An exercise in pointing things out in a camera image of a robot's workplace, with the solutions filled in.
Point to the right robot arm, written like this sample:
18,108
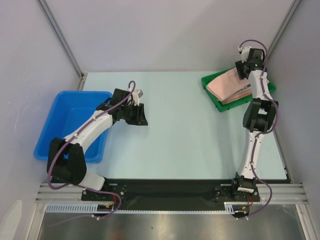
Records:
258,119

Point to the white slotted cable duct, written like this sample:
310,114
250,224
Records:
105,208

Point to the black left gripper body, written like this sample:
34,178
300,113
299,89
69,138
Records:
127,115

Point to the blue plastic bin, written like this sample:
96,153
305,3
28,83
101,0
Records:
68,112

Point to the small pink cloth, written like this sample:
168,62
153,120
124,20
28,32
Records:
214,86

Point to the patterned blue white towel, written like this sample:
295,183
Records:
245,88

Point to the green plastic tray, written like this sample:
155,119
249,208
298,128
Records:
212,97

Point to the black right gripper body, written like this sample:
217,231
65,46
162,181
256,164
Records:
241,69

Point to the aluminium frame rail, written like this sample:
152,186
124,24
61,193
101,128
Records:
281,194

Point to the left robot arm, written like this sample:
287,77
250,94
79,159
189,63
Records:
66,157

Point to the pink towel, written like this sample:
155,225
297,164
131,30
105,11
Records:
229,87

